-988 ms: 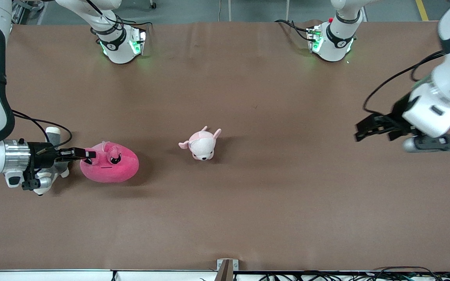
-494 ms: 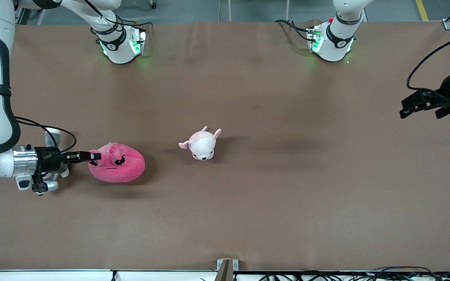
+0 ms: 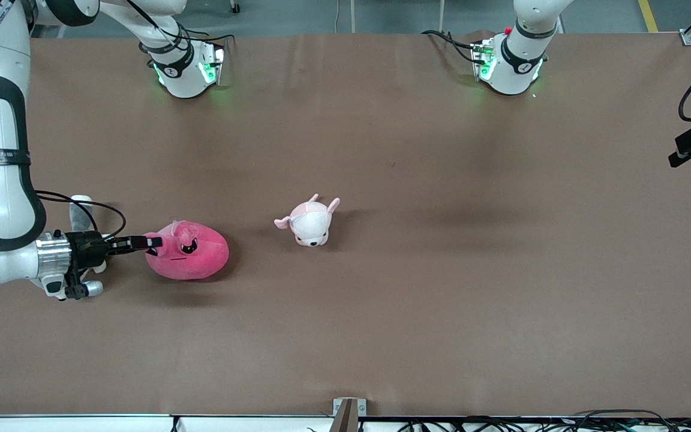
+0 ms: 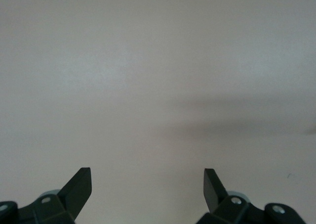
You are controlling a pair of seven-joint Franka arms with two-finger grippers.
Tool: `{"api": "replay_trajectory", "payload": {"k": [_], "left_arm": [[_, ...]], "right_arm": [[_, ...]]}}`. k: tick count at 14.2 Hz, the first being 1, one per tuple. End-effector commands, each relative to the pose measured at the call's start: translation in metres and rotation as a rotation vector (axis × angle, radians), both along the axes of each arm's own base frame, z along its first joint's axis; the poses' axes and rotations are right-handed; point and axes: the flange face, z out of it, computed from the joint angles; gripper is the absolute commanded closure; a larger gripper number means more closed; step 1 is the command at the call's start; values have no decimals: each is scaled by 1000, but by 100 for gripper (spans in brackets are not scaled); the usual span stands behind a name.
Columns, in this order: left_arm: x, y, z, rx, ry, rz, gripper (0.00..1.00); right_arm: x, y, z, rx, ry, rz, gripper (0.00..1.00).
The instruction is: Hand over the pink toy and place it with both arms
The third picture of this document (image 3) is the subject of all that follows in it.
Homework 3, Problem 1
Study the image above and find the black arm base cable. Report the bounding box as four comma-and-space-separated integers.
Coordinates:
127, 0, 236, 64
422, 29, 479, 65

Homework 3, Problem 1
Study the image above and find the grey husky plush toy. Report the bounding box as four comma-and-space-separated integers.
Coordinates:
68, 195, 108, 275

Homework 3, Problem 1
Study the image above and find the black right arm base cable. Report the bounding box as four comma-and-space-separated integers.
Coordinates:
127, 0, 236, 64

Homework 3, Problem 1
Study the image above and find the white table edge rail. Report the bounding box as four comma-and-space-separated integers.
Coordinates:
0, 413, 691, 432

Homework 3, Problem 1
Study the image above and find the black left arm base cable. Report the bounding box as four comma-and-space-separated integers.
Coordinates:
422, 29, 479, 65

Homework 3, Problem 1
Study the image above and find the round hot pink plush toy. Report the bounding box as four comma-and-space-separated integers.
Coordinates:
143, 220, 230, 281

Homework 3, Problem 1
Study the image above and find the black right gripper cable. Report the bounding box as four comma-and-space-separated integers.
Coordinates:
35, 190, 127, 241

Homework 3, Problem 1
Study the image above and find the metal table edge bracket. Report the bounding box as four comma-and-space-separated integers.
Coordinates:
332, 397, 368, 432

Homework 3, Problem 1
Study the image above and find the pale pink plush dog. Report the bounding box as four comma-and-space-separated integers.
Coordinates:
274, 193, 341, 248

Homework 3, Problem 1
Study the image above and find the brown table cover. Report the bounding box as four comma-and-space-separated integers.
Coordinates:
0, 33, 691, 418

